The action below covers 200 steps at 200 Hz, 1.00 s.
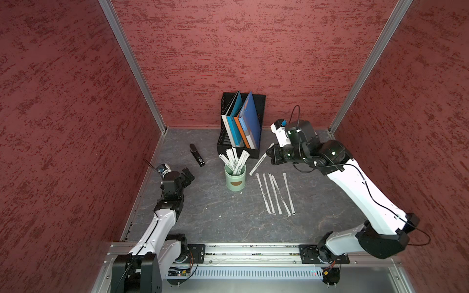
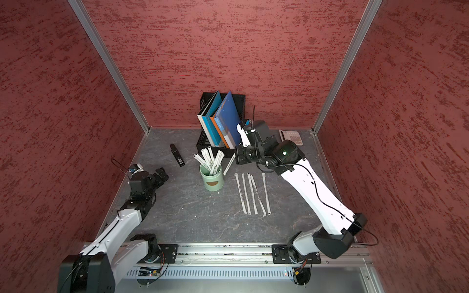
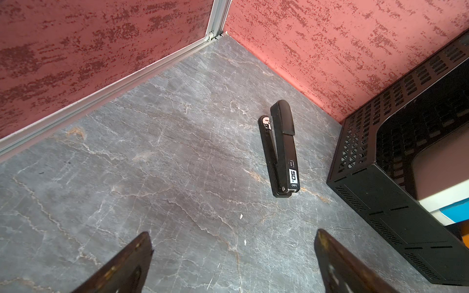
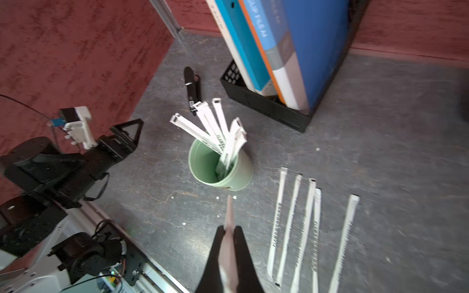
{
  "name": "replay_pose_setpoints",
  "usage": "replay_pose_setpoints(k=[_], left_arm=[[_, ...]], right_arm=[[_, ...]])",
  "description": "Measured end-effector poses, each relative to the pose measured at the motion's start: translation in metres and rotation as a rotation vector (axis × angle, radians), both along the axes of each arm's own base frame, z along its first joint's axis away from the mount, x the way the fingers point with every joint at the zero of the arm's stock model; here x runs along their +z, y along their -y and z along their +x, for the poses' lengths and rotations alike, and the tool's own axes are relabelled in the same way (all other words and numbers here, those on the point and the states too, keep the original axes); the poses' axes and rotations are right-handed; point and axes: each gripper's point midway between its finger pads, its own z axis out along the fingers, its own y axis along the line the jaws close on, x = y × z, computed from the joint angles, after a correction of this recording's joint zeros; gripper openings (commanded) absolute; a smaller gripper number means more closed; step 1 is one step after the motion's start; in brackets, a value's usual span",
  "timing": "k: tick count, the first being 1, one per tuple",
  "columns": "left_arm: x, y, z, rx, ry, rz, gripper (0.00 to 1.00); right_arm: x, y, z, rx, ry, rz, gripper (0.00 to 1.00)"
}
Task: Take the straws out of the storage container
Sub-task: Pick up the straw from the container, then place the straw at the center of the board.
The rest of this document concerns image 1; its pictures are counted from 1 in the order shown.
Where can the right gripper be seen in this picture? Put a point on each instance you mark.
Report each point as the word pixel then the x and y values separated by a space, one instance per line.
pixel 276 154

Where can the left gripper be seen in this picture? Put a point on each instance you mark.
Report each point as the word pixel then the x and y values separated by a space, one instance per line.
pixel 186 181

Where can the straw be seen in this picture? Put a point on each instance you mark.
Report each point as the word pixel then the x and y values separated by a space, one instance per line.
pixel 293 212
pixel 269 196
pixel 275 194
pixel 263 194
pixel 257 165
pixel 280 198

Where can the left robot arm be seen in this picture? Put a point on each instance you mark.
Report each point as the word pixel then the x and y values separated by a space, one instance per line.
pixel 146 265

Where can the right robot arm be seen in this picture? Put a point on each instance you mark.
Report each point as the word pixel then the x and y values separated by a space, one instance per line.
pixel 386 230

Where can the wrapped straws in cup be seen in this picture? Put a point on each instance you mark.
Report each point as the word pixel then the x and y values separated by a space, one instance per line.
pixel 233 161

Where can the black stapler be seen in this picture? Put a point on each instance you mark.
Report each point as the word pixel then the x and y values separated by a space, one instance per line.
pixel 196 154

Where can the green cup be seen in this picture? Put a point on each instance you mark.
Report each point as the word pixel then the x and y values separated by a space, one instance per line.
pixel 235 183

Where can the black file organizer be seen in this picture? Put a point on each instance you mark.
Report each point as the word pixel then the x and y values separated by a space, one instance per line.
pixel 224 142

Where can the blue folder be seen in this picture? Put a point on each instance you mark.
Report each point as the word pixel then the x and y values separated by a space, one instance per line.
pixel 249 120

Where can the orange book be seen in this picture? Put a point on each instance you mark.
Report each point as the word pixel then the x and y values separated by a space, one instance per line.
pixel 245 141

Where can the teal book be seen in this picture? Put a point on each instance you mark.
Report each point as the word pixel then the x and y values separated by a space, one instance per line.
pixel 233 126

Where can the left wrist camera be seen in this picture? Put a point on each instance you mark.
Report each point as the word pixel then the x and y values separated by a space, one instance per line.
pixel 163 170

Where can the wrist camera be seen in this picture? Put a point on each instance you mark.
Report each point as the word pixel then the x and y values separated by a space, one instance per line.
pixel 163 170
pixel 278 128

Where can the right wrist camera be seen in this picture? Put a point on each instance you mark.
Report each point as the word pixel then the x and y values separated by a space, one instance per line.
pixel 278 128

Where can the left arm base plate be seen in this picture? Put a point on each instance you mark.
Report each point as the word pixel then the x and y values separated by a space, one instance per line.
pixel 195 254

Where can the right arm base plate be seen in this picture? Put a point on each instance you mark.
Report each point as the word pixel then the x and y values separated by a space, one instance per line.
pixel 311 254

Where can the aluminium front rail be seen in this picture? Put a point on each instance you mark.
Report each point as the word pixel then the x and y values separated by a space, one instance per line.
pixel 276 255

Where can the right aluminium corner post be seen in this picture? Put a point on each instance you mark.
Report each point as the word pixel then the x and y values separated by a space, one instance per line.
pixel 394 20

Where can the aluminium corner post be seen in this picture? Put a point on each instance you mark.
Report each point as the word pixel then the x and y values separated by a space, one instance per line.
pixel 394 20
pixel 116 27

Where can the left aluminium corner post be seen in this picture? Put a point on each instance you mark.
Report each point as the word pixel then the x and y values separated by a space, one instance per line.
pixel 116 27

